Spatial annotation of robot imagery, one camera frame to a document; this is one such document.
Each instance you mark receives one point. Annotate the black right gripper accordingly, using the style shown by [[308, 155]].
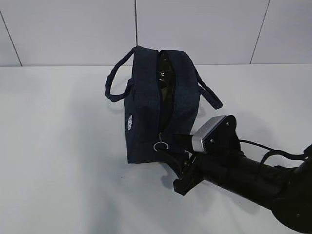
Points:
[[190, 173]]

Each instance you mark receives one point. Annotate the silver ring zipper pull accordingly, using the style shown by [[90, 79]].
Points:
[[160, 144]]

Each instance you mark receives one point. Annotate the dark navy lunch bag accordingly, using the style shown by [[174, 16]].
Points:
[[162, 95]]

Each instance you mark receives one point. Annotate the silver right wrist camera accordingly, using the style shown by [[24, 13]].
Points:
[[217, 136]]

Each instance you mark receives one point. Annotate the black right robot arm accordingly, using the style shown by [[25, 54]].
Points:
[[280, 182]]

